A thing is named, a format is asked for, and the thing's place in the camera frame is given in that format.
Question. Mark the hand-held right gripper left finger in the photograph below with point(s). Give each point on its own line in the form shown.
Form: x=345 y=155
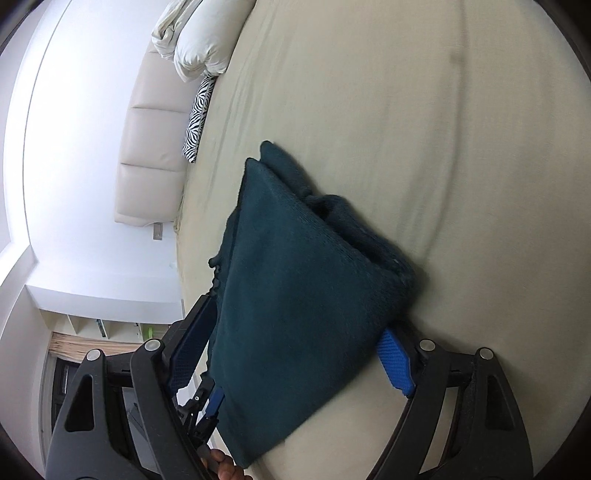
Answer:
x=187 y=344

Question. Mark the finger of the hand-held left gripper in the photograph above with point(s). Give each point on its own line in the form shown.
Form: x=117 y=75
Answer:
x=214 y=402

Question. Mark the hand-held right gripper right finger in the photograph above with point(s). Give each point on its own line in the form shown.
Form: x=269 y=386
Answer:
x=396 y=367

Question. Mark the dark green sweater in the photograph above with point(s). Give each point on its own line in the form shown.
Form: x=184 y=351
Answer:
x=295 y=295

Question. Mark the person's left hand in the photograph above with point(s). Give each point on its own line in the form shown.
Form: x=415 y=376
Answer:
x=226 y=473

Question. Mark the beige curtain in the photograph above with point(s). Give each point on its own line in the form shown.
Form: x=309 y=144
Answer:
x=92 y=344

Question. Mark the dark window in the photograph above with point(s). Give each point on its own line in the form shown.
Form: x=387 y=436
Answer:
x=64 y=387

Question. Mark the beige padded headboard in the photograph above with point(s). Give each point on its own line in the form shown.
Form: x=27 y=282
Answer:
x=150 y=152

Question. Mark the zebra print pillow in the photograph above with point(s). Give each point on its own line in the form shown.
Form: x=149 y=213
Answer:
x=199 y=120

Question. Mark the bed with tan sheet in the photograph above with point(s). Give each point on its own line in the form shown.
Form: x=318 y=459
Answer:
x=438 y=138

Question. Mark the white pillow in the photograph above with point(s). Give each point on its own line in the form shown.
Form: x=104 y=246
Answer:
x=207 y=39

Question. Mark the white folded duvet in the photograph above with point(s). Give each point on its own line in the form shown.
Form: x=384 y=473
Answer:
x=167 y=32

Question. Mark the white wall shelf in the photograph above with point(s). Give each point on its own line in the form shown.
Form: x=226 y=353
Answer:
x=115 y=325

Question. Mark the grey wall switch panel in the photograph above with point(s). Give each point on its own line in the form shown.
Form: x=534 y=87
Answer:
x=158 y=230

